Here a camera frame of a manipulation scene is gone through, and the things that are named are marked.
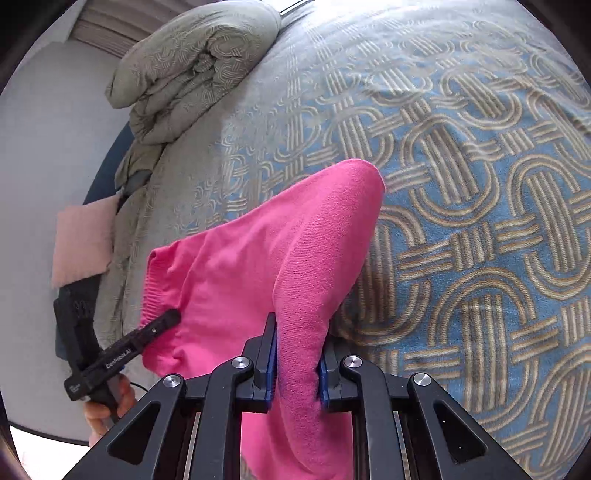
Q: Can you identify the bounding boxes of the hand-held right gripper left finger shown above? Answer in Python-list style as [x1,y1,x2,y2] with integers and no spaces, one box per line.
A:
[62,312,279,480]

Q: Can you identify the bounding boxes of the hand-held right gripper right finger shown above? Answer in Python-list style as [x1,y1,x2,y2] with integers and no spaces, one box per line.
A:
[316,342,532,480]

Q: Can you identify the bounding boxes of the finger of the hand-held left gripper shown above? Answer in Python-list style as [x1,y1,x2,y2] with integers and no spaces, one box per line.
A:
[121,309,182,348]

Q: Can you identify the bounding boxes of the pink pants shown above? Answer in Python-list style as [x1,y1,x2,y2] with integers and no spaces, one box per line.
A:
[139,158,386,480]

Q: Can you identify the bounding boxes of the person's left hand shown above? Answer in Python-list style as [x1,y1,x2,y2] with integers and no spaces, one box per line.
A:
[83,373,137,446]

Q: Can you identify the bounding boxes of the pink cushion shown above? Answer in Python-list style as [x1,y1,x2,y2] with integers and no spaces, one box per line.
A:
[51,198,118,289]

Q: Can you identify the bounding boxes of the dark blue bed base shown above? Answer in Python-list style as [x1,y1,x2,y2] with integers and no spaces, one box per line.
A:
[82,124,134,206]

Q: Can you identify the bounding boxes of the patterned blue bedspread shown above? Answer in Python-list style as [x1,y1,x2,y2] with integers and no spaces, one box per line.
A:
[95,0,591,480]

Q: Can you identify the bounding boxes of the folded grey-green duvet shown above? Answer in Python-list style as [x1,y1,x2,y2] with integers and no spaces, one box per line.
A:
[105,0,282,188]

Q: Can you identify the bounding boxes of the beige curtain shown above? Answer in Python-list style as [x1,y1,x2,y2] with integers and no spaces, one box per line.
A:
[69,0,153,58]

